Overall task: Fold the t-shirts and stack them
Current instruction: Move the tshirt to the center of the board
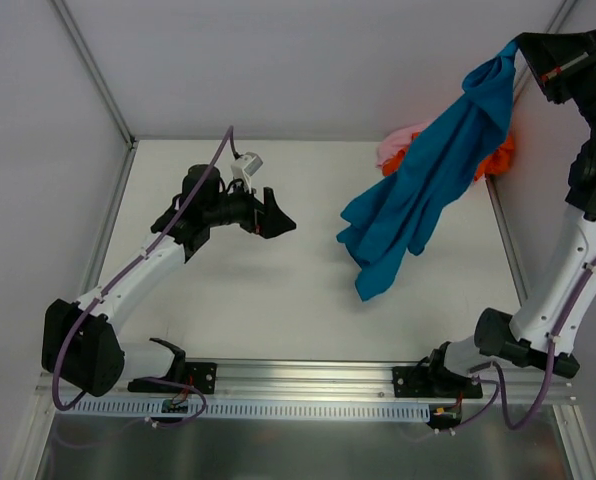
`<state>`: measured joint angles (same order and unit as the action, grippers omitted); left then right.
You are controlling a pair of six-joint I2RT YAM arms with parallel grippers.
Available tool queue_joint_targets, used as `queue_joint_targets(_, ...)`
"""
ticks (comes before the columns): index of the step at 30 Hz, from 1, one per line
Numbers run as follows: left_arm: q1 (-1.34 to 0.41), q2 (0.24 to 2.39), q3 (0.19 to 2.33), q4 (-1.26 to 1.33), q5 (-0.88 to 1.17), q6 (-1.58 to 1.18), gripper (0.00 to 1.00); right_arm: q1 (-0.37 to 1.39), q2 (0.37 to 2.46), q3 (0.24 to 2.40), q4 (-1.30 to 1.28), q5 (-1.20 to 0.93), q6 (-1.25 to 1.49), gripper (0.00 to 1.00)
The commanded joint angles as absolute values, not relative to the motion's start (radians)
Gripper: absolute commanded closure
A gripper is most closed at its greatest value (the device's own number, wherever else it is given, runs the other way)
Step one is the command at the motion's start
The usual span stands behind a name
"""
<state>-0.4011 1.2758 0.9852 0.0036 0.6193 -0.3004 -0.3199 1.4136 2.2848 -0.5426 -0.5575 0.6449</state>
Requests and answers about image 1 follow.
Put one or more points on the aluminium corner post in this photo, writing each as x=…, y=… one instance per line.
x=83, y=52
x=560, y=16

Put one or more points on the black mounting plate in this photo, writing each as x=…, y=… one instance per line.
x=201, y=375
x=421, y=381

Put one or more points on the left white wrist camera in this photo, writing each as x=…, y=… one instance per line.
x=246, y=166

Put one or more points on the right aluminium corner post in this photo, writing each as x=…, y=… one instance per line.
x=560, y=16

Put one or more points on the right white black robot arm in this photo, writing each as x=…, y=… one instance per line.
x=542, y=333

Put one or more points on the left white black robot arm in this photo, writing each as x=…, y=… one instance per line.
x=80, y=338

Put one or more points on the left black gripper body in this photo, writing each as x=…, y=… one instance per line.
x=258, y=215

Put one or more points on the teal blue t shirt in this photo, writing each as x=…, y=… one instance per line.
x=398, y=215

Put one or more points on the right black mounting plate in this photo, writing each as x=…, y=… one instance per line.
x=421, y=381

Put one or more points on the white slotted cable duct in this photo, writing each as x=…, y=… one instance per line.
x=399, y=412

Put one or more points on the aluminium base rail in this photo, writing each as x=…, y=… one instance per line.
x=348, y=381

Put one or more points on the orange t shirt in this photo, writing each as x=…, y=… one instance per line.
x=499, y=162

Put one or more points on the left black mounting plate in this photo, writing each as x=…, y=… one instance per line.
x=201, y=375

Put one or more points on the pink t shirt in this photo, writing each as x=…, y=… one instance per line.
x=395, y=141

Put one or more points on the left aluminium corner post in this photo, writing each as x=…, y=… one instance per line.
x=83, y=52

